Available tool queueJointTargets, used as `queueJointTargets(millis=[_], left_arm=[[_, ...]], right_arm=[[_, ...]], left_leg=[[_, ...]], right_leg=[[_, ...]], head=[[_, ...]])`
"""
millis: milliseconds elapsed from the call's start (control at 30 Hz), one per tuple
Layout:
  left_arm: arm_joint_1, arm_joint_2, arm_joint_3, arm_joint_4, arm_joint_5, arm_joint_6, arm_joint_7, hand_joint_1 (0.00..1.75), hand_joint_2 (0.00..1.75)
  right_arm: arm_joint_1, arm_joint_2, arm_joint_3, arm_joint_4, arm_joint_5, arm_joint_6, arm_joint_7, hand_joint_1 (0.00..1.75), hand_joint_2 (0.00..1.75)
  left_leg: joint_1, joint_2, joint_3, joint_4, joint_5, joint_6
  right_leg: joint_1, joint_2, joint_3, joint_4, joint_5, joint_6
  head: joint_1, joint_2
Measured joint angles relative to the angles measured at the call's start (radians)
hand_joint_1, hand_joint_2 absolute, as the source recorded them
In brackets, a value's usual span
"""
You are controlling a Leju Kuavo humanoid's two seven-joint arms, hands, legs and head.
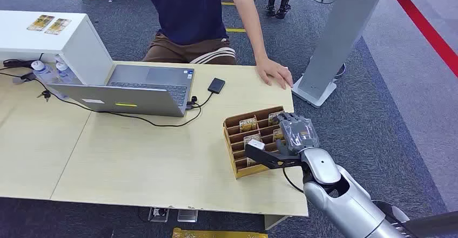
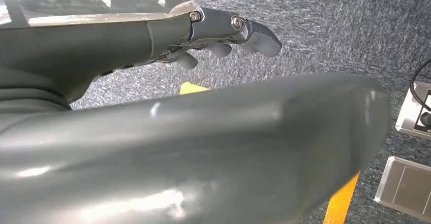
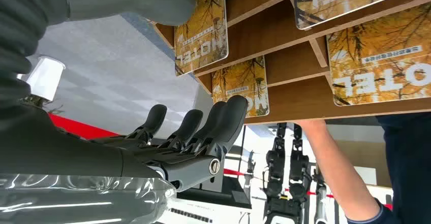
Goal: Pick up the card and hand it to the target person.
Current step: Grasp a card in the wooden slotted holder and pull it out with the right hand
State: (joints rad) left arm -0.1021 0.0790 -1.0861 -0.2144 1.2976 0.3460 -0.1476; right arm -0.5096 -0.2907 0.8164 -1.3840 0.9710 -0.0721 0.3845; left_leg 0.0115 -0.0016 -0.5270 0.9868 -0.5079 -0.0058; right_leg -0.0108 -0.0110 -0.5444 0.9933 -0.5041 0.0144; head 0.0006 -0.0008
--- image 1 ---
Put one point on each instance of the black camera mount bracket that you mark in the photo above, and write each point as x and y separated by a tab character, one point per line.
272	160

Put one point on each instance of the dark robot body panel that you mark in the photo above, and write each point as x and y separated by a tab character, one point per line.
433	224

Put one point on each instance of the grey kiosk stand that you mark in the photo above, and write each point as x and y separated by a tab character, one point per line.
340	32

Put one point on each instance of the grey laptop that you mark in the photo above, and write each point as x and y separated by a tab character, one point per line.
143	102

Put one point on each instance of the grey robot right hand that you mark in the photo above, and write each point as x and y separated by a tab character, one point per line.
298	133

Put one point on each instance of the person's left forearm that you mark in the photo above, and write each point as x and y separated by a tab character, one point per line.
250	25

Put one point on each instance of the table leg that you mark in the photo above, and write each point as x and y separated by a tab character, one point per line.
273	222

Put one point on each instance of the black external drive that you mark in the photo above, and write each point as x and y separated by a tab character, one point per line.
216	85

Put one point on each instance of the person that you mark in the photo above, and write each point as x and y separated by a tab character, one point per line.
189	11

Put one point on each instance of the cardboard card holder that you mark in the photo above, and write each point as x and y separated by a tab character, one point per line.
241	170

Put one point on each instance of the white box shelf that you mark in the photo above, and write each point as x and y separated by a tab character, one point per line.
53	47

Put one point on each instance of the closed floor socket plate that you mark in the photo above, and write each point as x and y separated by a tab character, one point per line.
187	215

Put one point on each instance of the hotel card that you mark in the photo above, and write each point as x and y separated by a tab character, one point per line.
274	117
278	135
251	138
250	162
40	23
58	26
248	124

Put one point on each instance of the clear water bottle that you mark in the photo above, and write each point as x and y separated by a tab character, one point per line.
43	72
65	73

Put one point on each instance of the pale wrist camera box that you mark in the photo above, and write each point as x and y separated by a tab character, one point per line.
256	145

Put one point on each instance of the open floor socket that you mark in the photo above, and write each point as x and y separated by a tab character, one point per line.
158	215

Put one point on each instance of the bunch of keys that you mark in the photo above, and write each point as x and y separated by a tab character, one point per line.
44	94

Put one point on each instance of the yellow floor object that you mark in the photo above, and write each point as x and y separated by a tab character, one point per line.
218	234

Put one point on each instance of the person's left hand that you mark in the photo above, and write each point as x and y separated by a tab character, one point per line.
274	72

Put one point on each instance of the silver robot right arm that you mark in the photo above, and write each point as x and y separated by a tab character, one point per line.
350	204

